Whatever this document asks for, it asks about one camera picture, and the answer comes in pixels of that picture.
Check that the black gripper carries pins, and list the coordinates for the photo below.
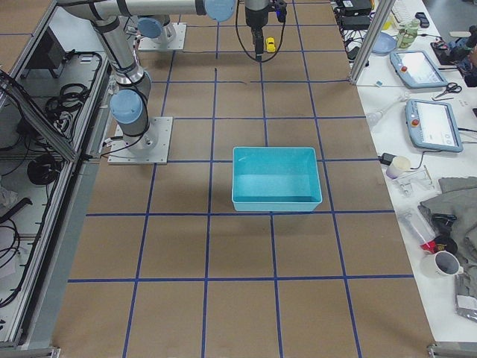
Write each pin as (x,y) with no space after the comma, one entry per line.
(255,18)

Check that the lower teach pendant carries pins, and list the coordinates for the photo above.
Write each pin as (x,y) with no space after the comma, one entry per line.
(432,125)

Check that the green tape rolls jar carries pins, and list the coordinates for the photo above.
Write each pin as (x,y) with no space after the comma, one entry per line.
(407,35)

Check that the grey cloth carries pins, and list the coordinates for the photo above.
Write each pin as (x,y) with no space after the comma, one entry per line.
(458,198)

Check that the yellow beetle toy car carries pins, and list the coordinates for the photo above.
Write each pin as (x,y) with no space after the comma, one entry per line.
(270,45)

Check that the teal plastic bin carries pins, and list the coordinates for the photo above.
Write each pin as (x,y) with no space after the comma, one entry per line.
(275,179)

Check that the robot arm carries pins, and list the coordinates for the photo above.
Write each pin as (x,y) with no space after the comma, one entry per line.
(129,105)
(221,11)

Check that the blue plate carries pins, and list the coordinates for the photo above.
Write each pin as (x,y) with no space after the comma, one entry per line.
(384,44)

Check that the black scissors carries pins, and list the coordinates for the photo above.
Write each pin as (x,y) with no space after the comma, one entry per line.
(451,87)

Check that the white mug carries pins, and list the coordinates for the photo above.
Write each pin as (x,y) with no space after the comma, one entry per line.
(441,264)

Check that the aluminium frame post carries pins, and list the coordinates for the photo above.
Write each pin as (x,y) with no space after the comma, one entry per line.
(382,12)

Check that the upper teach pendant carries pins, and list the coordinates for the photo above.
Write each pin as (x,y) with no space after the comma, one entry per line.
(416,70)

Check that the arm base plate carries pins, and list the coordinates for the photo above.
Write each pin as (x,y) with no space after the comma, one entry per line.
(153,36)
(151,148)

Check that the teach pendant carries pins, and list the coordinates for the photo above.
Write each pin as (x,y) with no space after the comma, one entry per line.
(416,70)
(432,125)

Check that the paper cup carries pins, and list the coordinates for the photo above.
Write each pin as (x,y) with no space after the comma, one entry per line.
(398,166)

